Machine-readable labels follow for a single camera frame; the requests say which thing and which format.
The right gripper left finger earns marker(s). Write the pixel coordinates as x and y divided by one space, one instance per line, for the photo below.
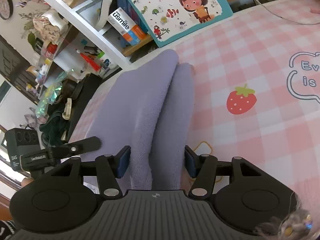
70 194

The red tassel ornament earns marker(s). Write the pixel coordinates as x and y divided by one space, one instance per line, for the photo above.
90 61

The purple and pink sweater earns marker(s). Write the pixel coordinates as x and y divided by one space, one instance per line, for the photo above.
148 109

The white wooden bookshelf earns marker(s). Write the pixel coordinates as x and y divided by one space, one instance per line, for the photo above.
90 18

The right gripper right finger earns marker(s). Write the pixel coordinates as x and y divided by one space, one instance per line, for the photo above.
242 195

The person's left hand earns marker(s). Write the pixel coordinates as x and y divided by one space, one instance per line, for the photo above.
26 181

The round pink wall clock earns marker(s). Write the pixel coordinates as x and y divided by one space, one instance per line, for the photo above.
6 9

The children's sound book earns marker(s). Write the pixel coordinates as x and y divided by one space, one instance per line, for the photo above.
170 20

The usmile white orange box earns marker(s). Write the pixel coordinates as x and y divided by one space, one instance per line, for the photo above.
127 28

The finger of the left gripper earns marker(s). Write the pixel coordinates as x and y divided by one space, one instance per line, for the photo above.
76 148

